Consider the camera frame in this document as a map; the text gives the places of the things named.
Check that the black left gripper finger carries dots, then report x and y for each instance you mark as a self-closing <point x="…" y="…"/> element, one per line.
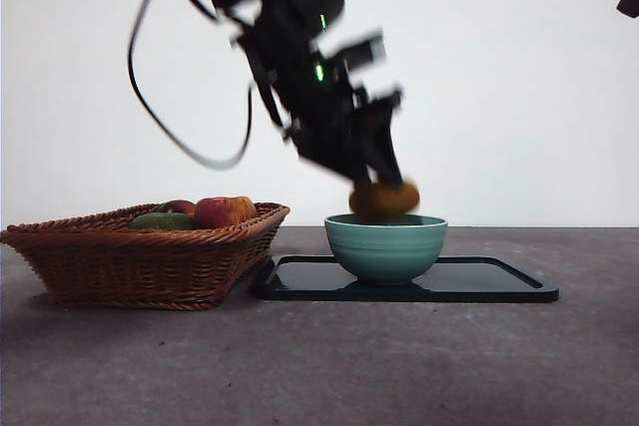
<point x="344" y="164"/>
<point x="387" y="151"/>

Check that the teal ceramic bowl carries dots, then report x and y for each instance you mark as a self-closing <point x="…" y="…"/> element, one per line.
<point x="384" y="251"/>

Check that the red yellow apple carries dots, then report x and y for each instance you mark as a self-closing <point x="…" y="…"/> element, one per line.
<point x="219" y="211"/>

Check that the black rectangular tray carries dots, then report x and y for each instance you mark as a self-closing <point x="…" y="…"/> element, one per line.
<point x="474" y="281"/>

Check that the dark red plum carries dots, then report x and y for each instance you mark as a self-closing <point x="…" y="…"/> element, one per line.
<point x="177" y="206"/>

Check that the green avocado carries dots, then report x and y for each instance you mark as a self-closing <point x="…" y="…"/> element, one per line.
<point x="160" y="221"/>

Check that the brown wicker basket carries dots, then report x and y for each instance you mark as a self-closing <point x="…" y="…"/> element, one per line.
<point x="125" y="271"/>

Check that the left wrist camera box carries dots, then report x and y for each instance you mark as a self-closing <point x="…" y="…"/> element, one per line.
<point x="364" y="54"/>

